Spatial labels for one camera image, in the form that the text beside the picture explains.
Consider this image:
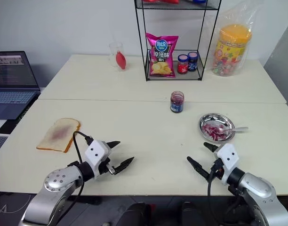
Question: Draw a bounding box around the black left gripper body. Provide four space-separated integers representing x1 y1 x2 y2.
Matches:
96 142 117 176

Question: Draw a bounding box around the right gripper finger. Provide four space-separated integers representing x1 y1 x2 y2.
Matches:
203 142 220 153
186 156 210 181

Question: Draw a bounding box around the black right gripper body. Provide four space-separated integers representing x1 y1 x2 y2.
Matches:
209 152 226 181

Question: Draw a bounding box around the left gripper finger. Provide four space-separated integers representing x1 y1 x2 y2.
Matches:
113 156 135 175
106 140 121 150

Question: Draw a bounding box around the bread slice with jam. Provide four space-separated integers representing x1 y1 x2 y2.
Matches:
36 118 82 154

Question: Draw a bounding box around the open blue-label jam jar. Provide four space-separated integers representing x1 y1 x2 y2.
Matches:
169 91 185 114

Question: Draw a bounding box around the closed blue-label jam jar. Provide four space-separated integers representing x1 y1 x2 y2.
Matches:
187 51 199 73

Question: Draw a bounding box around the red lid jar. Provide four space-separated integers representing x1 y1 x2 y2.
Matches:
177 54 190 75

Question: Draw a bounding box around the round steel plate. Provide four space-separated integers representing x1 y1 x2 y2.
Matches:
198 113 236 142

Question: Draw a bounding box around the steel spoon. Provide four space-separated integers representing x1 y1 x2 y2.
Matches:
215 126 249 135

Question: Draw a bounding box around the dark rounded shape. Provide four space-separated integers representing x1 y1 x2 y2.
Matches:
115 202 152 226
181 201 212 226

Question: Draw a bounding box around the red rubber bulb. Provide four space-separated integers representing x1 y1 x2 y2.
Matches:
115 51 129 71

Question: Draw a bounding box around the clear drinking glass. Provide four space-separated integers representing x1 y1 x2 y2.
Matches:
108 42 124 68

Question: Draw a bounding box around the orange-lid candy jar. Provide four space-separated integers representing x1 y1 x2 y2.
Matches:
212 24 253 77

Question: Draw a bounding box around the pink potato chip bag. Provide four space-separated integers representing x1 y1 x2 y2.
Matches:
145 32 179 79

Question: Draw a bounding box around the open laptop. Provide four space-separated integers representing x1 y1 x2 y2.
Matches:
0 51 41 121

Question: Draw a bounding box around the candy jar in plastic bag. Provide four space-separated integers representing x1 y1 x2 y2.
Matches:
204 1 258 78

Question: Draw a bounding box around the red package on shelf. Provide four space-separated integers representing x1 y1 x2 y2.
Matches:
142 0 180 4

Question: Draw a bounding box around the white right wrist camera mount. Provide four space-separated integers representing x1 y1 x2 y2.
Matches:
216 143 240 186

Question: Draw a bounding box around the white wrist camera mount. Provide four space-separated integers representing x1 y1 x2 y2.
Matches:
84 139 112 180
216 143 240 186

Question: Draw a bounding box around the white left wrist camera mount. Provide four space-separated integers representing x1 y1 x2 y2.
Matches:
84 139 112 180

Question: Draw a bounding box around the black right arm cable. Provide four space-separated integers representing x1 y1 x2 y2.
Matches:
207 161 220 196

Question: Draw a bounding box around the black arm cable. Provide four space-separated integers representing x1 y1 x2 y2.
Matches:
207 161 220 196
64 130 94 226

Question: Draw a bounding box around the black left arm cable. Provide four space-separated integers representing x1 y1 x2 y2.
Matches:
64 130 94 226

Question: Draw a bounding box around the thin white cable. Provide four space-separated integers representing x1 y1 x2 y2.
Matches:
0 191 32 215

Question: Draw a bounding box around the black wire shelf rack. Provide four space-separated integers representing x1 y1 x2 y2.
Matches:
134 0 223 82

